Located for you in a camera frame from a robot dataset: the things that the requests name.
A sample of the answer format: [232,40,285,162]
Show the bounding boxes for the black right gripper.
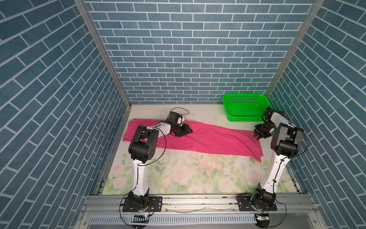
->
[254,122,273,140]

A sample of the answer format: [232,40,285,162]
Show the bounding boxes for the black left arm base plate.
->
[120,196,163,212]

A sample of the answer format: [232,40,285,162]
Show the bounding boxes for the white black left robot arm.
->
[127,111,193,211]

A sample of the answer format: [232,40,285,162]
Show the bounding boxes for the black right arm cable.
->
[235,128,309,229]

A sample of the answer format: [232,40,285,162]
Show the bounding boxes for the aluminium corner post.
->
[74,0,131,109]
[264,0,325,98]

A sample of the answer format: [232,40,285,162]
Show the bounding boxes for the aluminium right corner post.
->
[264,0,325,98]

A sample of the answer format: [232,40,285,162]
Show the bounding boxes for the aluminium left corner post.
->
[74,0,131,109]

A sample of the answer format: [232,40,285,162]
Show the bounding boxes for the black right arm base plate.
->
[235,194,277,211]

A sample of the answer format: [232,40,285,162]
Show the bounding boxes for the white slotted cable duct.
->
[89,214,257,226]

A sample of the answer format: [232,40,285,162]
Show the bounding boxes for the pink long pants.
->
[123,119,263,161]

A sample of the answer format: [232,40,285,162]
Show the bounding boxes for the aluminium front rail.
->
[81,193,318,215]

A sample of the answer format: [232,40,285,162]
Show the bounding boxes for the green plastic basket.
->
[223,94,272,122]

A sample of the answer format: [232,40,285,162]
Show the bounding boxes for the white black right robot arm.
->
[251,107,304,210]

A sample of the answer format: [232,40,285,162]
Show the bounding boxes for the floral table mat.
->
[101,103,298,196]

